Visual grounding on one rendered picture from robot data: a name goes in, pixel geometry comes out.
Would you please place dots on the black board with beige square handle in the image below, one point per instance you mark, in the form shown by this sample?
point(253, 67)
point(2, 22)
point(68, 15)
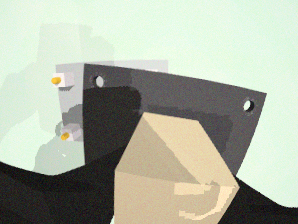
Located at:
point(187, 138)

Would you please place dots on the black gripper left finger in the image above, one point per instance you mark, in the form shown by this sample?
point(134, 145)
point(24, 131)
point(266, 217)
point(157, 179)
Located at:
point(84, 195)

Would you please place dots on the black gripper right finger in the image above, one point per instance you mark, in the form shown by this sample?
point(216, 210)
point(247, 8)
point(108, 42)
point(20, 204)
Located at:
point(250, 207)

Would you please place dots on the grey base with gold pins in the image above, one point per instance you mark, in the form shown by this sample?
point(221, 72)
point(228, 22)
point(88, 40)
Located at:
point(68, 79)

